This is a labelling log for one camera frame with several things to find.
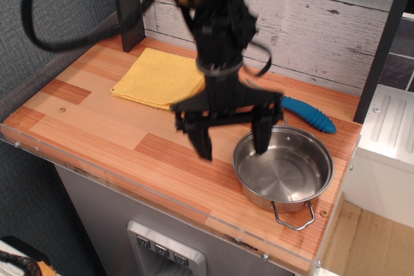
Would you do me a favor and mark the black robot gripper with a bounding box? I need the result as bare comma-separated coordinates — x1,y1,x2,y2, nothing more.
170,73,283,161

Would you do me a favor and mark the stainless steel pot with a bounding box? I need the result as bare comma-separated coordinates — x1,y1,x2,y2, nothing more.
233,124,334,231

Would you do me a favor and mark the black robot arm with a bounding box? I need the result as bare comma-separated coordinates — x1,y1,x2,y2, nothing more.
141,0,283,160

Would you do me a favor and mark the yellow folded towel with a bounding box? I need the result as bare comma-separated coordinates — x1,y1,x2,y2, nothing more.
111,48,205,110

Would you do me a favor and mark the silver dispenser panel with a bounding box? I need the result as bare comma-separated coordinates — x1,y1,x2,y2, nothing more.
127,220,207,275

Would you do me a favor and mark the gray toy fridge cabinet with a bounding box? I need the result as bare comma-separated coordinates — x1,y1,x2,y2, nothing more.
56,165,291,275

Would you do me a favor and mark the white toy sink unit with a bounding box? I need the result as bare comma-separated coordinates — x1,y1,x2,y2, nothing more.
341,12,414,229

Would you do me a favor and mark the clear acrylic edge guard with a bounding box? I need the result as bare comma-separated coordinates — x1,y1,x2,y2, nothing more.
1,118,320,275

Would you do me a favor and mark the orange cloth item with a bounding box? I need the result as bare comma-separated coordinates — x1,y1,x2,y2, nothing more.
34,261,59,276

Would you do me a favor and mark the blue handled metal fork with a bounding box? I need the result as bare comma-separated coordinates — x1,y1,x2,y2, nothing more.
245,78,337,134

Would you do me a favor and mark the dark gray left post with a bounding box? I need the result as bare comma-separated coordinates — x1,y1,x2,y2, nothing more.
114,0,146,52

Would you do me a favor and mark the dark gray post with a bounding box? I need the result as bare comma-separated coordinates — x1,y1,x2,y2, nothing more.
353,0,408,124
114,0,146,52

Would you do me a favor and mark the black braided cable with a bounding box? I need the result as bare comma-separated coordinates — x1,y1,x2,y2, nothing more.
21,0,156,52

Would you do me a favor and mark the dark gray right post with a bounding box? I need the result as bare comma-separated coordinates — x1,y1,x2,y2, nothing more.
353,0,408,124

